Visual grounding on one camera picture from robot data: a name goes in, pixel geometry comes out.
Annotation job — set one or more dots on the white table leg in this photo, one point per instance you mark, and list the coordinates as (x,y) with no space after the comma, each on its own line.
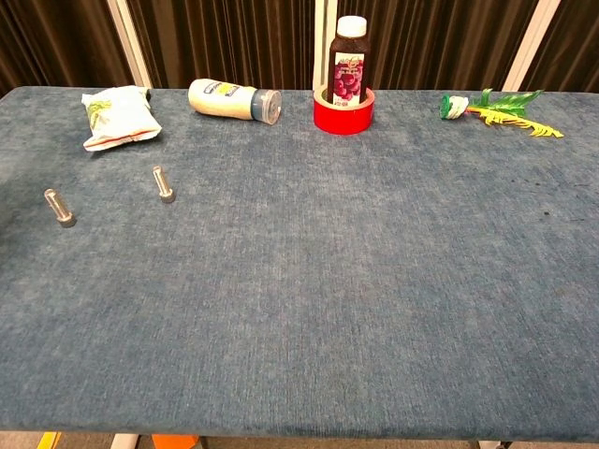
(124,442)

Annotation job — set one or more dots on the dark grape juice bottle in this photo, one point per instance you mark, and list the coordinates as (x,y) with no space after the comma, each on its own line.
(348,51)

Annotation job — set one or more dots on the red tape roll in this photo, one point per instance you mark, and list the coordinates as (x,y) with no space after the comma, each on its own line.
(344,122)

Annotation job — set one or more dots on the green yellow plastic plant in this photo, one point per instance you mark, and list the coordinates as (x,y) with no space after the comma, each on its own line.
(456,107)

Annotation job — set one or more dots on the metal bit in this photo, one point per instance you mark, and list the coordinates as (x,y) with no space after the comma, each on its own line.
(161,182)
(58,206)

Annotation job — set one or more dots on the white partition post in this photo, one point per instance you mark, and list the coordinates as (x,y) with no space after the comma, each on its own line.
(531,42)
(128,42)
(323,37)

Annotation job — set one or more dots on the dark brown curtain panel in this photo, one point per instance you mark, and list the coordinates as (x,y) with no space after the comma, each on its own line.
(435,42)
(224,37)
(575,47)
(51,42)

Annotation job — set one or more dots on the blue fabric table cover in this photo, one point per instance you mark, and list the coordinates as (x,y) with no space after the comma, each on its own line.
(327,280)

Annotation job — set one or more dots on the white snack bag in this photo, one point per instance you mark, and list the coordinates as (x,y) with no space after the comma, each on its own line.
(117,117)

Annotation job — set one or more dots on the small orange object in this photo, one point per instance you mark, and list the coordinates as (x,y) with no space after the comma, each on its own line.
(174,442)

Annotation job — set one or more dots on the cream mayonnaise squeeze bottle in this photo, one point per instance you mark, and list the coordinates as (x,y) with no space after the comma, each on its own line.
(220,98)

